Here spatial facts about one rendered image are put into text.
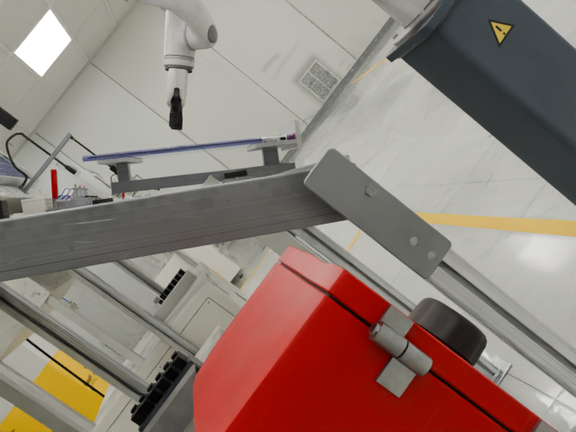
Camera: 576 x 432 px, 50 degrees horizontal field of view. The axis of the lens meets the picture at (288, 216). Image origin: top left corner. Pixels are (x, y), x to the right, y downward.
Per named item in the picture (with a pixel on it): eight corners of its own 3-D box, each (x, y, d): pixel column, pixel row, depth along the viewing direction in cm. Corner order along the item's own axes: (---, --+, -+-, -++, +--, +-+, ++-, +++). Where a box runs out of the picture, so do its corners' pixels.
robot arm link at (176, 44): (203, 60, 172) (177, 61, 177) (206, 12, 172) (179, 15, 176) (183, 54, 165) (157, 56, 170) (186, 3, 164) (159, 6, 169)
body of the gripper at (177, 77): (166, 68, 176) (164, 107, 177) (164, 61, 166) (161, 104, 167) (193, 69, 177) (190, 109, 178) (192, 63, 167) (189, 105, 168)
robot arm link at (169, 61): (165, 59, 175) (164, 70, 176) (162, 54, 167) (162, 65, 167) (195, 62, 176) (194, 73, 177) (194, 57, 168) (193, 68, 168)
